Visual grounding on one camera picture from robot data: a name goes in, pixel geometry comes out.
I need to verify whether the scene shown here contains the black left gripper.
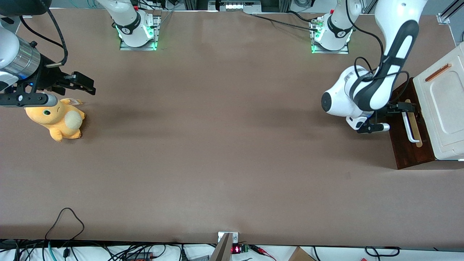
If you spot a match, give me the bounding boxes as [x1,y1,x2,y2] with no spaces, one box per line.
[374,103,416,124]

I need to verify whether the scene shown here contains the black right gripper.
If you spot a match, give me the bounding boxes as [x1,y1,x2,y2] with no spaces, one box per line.
[15,54,96,96]

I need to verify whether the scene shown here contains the white drawer handle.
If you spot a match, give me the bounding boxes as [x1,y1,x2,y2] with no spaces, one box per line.
[401,111,421,144]

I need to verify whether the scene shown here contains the dark wooden drawer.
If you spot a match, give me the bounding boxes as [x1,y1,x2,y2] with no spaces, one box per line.
[389,77,436,170]

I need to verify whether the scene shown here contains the white plastic box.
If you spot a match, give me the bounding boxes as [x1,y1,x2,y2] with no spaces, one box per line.
[413,42,464,161]

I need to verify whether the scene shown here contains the orange narrow lid strip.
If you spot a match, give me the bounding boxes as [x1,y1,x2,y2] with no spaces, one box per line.
[425,63,452,82]

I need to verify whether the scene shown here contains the orange plush toy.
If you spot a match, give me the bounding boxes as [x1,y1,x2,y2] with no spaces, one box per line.
[25,98,86,142]

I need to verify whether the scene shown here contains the white light bar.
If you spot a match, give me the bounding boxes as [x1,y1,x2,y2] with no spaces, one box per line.
[208,0,261,12]

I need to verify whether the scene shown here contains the black orange power adapter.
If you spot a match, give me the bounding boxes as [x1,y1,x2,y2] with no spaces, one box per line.
[125,252,155,261]

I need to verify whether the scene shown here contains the brown cardboard piece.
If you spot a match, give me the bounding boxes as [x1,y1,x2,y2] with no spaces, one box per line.
[288,246,316,261]

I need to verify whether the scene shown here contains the light wooden handle backplate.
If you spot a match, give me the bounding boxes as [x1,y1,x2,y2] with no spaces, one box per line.
[405,99,423,148]

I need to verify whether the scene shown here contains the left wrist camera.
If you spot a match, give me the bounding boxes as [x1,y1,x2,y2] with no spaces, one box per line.
[356,123,390,134]

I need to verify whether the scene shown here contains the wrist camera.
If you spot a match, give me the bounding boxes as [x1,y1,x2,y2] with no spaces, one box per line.
[0,92,58,108]
[356,123,390,134]

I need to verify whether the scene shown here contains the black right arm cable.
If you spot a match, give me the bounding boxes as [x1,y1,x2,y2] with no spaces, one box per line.
[19,7,69,68]

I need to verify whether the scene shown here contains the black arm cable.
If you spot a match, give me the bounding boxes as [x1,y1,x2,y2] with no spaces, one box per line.
[19,7,69,68]
[344,0,411,106]

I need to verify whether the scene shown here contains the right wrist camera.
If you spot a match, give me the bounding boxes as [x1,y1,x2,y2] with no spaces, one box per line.
[0,92,58,108]

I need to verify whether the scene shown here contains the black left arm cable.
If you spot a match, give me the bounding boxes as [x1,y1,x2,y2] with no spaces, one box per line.
[344,0,411,106]

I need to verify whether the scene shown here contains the aluminium frame profile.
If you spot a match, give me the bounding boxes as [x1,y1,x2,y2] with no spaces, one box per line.
[436,0,464,25]

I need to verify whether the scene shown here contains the black looped cable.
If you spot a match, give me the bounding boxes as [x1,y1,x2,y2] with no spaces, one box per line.
[45,207,85,242]

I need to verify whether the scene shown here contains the black cable across table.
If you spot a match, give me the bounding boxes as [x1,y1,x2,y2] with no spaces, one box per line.
[249,13,320,32]

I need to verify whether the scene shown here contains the black thin cable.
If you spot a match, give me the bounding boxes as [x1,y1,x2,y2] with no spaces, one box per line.
[364,246,401,258]

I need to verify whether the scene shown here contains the red clip lead wires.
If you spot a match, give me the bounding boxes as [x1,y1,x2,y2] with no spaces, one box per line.
[249,245,277,261]

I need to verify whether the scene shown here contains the metal table clamp bracket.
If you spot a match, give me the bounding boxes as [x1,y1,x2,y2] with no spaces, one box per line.
[217,232,239,244]

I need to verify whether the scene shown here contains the grey metal mount bar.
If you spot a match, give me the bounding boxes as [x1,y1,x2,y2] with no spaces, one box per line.
[208,233,233,261]

